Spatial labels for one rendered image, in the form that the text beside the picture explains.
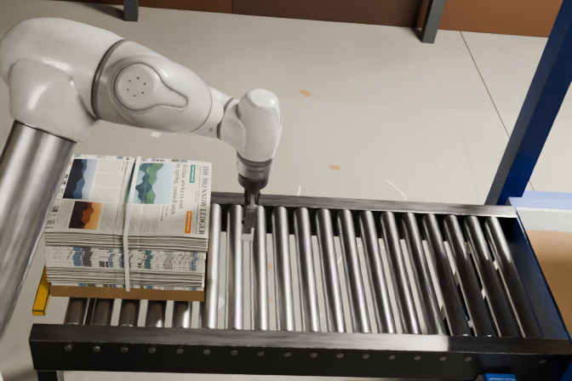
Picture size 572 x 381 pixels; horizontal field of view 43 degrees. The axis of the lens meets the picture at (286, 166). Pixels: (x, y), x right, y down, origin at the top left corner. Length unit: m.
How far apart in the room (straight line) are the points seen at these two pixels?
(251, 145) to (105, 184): 0.41
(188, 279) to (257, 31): 2.98
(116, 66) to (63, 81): 0.09
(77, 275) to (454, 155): 2.47
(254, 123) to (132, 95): 0.58
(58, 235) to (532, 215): 1.40
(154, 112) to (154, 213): 0.72
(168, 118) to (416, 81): 3.37
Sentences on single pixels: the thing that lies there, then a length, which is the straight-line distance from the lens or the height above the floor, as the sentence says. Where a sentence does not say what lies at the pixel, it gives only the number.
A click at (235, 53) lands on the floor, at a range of 4.35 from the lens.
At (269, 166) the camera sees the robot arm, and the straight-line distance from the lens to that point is 1.68.
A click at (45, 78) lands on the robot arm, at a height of 1.62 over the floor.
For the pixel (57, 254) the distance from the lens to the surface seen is 1.78.
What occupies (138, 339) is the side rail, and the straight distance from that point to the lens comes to 1.79.
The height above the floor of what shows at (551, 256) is 0.80.
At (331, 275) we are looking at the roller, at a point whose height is 0.80.
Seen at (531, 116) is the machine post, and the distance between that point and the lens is 2.30.
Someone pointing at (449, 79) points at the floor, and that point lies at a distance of 4.46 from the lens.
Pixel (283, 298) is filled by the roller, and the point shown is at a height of 0.80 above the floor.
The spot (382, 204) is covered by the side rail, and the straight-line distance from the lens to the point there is 2.20.
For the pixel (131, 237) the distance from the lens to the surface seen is 1.71.
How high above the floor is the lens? 2.24
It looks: 39 degrees down
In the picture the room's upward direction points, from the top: 8 degrees clockwise
